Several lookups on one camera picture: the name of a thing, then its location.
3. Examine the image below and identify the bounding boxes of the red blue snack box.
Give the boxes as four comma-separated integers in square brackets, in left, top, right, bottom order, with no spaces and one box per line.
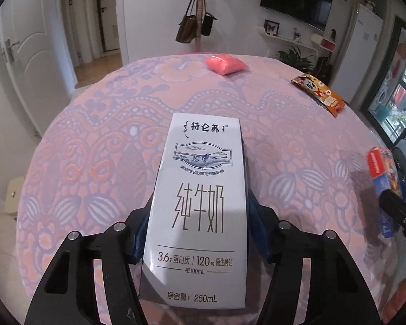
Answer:
[367,147,401,238]

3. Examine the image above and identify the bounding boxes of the white milk carton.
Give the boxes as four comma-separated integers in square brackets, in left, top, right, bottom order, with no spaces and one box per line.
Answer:
[141,113,248,310]

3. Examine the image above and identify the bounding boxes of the orange panda snack bag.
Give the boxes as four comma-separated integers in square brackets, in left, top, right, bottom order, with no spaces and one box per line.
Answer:
[290,73,345,118]

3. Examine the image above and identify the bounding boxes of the pink tissue pack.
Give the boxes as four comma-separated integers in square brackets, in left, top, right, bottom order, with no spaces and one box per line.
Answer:
[205,54,248,76]

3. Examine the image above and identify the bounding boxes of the pink patterned tablecloth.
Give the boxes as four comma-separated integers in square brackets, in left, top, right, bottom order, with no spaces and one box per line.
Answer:
[17,54,406,324]

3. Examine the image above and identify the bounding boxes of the black guitar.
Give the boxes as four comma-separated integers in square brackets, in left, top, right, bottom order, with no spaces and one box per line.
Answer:
[312,28,338,87]

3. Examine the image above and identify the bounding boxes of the white refrigerator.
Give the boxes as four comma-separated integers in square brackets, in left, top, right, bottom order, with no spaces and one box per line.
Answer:
[329,4,383,103]

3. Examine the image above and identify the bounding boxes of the white red shelf box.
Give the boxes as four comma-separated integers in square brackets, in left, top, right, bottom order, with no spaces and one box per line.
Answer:
[310,33,336,52]

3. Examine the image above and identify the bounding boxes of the potted green plant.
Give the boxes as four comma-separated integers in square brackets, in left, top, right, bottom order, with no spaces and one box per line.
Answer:
[278,46,313,73]

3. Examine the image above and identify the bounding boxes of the small figurine on shelf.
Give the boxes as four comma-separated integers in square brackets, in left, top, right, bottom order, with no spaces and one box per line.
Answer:
[293,28,301,42]

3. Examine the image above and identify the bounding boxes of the framed butterfly picture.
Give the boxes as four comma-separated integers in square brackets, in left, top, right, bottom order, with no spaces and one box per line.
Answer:
[264,19,279,36]

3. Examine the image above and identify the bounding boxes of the black small bag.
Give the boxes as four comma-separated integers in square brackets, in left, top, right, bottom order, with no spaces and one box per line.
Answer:
[201,12,217,37]

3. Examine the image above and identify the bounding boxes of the brown tote bag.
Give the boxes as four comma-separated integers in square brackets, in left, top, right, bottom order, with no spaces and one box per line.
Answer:
[175,0,197,44]

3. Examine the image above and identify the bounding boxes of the pink coat stand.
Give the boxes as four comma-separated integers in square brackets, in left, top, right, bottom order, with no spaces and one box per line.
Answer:
[194,0,204,53]

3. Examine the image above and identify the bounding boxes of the white wall shelf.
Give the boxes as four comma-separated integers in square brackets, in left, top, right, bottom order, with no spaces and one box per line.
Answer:
[256,26,318,46]

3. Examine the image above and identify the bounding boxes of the white door with handle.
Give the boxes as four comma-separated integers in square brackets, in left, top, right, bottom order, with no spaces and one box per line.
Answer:
[0,0,77,135]

